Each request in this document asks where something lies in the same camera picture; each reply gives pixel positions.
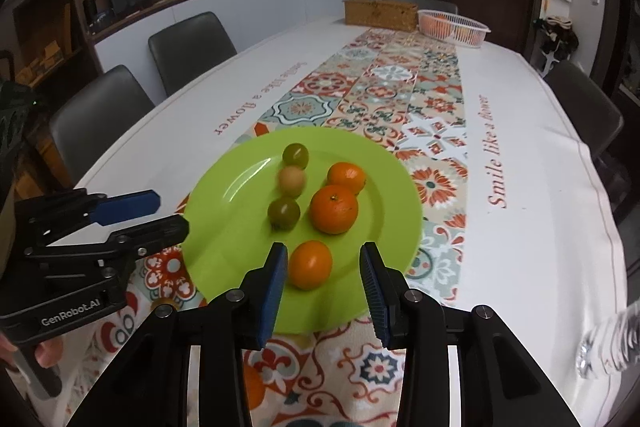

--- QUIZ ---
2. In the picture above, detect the pile of bags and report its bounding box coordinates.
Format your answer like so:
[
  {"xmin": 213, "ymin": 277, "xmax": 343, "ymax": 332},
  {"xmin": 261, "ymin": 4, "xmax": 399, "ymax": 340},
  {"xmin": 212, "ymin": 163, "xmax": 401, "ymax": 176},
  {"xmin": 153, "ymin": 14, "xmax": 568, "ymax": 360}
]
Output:
[{"xmin": 532, "ymin": 14, "xmax": 580, "ymax": 72}]

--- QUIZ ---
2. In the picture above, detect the wicker box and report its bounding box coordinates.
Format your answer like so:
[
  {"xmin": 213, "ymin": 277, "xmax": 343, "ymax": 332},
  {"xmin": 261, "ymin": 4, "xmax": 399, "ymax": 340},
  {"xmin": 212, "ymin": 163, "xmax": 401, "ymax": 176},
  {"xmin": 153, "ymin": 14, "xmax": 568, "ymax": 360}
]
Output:
[{"xmin": 343, "ymin": 0, "xmax": 419, "ymax": 32}]

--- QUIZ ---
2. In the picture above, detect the green tomato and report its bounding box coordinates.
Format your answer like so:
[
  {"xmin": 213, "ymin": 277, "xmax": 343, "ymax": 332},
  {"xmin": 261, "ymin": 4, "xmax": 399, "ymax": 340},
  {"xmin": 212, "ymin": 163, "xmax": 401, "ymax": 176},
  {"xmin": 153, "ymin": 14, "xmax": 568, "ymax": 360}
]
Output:
[
  {"xmin": 282, "ymin": 143, "xmax": 310, "ymax": 168},
  {"xmin": 267, "ymin": 198, "xmax": 301, "ymax": 230}
]

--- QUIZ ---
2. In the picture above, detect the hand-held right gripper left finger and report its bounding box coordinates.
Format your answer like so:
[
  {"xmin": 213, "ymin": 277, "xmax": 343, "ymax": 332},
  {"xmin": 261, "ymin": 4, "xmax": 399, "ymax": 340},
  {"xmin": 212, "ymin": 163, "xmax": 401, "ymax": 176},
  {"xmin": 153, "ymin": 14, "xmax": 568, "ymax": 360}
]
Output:
[{"xmin": 65, "ymin": 242, "xmax": 290, "ymax": 427}]

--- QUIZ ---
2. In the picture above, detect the person's left hand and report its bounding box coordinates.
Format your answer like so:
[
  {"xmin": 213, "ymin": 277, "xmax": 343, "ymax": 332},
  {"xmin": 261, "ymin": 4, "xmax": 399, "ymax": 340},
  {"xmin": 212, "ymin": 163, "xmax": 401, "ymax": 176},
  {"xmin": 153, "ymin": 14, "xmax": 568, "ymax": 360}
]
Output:
[{"xmin": 35, "ymin": 338, "xmax": 65, "ymax": 369}]

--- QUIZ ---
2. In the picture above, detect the grey chair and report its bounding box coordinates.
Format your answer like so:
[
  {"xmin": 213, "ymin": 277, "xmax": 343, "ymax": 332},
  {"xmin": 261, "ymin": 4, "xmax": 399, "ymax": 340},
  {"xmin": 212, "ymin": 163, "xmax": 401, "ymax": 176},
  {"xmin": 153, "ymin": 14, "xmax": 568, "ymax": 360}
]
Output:
[
  {"xmin": 382, "ymin": 0, "xmax": 458, "ymax": 15},
  {"xmin": 148, "ymin": 12, "xmax": 238, "ymax": 98},
  {"xmin": 49, "ymin": 65, "xmax": 156, "ymax": 188},
  {"xmin": 542, "ymin": 59, "xmax": 626, "ymax": 158}
]

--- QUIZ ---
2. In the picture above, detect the large orange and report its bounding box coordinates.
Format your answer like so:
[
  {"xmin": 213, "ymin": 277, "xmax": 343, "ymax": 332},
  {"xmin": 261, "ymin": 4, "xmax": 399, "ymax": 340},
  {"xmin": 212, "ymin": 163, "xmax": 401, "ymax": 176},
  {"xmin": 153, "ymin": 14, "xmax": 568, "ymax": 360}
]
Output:
[{"xmin": 309, "ymin": 185, "xmax": 360, "ymax": 236}]

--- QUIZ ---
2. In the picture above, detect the brown longan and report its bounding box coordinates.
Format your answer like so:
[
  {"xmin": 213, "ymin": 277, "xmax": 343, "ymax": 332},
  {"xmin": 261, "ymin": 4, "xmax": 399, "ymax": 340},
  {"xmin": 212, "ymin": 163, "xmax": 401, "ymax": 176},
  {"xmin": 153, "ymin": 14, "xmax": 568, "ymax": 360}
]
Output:
[{"xmin": 278, "ymin": 167, "xmax": 305, "ymax": 196}]

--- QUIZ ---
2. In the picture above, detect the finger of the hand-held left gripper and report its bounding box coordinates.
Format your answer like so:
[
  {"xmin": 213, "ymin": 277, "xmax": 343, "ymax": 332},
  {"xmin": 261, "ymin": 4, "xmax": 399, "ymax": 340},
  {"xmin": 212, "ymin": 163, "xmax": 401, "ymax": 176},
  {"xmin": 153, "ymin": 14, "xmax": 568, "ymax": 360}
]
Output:
[
  {"xmin": 92, "ymin": 189, "xmax": 162, "ymax": 227},
  {"xmin": 107, "ymin": 214, "xmax": 191, "ymax": 258}
]

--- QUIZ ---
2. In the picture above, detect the white plastic basket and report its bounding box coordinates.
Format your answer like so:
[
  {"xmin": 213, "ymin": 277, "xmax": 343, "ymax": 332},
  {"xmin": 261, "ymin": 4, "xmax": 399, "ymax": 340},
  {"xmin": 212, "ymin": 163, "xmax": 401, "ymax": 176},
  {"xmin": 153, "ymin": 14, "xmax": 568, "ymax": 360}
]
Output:
[{"xmin": 416, "ymin": 9, "xmax": 492, "ymax": 49}]

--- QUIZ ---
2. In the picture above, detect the green plate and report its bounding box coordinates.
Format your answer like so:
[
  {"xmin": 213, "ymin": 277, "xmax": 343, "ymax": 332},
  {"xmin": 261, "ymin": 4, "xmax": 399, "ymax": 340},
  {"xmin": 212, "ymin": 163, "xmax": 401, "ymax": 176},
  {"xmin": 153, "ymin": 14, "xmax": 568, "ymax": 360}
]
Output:
[{"xmin": 181, "ymin": 127, "xmax": 424, "ymax": 336}]

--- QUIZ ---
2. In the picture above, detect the patterned table runner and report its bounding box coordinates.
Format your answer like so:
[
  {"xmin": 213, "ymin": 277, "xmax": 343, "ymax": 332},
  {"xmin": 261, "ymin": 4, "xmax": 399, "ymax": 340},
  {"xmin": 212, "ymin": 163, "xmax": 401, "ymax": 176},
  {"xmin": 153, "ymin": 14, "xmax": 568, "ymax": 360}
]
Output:
[{"xmin": 65, "ymin": 27, "xmax": 468, "ymax": 427}]

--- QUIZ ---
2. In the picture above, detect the clear water bottle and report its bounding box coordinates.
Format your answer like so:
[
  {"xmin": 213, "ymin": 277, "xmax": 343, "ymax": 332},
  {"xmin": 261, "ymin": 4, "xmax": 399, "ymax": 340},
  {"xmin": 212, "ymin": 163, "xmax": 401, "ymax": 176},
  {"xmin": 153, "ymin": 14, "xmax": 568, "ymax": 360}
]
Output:
[{"xmin": 575, "ymin": 299, "xmax": 640, "ymax": 380}]

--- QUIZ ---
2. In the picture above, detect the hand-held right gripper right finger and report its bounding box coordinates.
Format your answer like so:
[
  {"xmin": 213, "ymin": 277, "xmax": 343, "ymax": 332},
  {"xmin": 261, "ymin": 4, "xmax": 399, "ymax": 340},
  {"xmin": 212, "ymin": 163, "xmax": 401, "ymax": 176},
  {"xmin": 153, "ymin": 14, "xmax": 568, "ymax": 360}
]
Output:
[{"xmin": 360, "ymin": 242, "xmax": 581, "ymax": 427}]

